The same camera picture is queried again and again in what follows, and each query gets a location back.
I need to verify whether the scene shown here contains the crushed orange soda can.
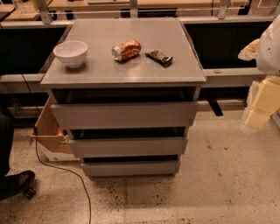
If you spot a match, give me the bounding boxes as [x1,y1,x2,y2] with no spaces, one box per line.
[111,39,142,62]

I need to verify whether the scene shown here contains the grey drawer cabinet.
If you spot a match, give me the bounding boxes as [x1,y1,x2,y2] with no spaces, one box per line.
[39,18,207,179]

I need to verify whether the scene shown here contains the dark trouser leg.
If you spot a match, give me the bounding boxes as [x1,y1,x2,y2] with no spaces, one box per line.
[0,114,14,178]

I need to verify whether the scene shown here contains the grey top drawer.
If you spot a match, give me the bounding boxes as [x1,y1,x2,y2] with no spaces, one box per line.
[51,101,198,130]

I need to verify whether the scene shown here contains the black shoe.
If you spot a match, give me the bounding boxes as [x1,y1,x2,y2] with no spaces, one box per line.
[0,171,35,200]

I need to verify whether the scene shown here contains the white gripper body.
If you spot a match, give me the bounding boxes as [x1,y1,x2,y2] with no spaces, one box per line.
[248,75,280,116]

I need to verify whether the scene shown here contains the brown cardboard box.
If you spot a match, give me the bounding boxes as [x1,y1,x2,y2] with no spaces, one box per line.
[31,99,76,162]

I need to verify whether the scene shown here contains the grey bottom drawer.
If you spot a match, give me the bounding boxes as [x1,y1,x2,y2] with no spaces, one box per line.
[81,160,180,177]

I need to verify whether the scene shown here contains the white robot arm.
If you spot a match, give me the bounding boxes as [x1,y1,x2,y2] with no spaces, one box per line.
[238,15,280,133]

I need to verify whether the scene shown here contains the grey middle drawer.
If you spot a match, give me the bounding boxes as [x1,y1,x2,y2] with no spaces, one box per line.
[69,136,188,158]

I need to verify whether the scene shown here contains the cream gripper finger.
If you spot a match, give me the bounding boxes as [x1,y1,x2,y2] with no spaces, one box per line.
[241,108,270,134]

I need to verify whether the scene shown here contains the black floor cable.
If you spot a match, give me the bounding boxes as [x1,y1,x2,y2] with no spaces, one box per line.
[20,73,93,224]

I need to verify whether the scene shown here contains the grey metal railing frame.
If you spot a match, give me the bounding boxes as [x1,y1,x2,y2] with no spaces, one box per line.
[1,3,277,120]

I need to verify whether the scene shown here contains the dark snack bar wrapper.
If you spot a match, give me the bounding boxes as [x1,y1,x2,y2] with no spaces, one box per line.
[145,50,173,68]

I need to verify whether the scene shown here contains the grey drawer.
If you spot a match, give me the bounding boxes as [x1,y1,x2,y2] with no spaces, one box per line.
[51,101,198,130]
[81,160,180,177]
[69,136,188,158]

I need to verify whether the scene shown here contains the white ceramic bowl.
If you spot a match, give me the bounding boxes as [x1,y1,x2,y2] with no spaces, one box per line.
[53,40,88,68]

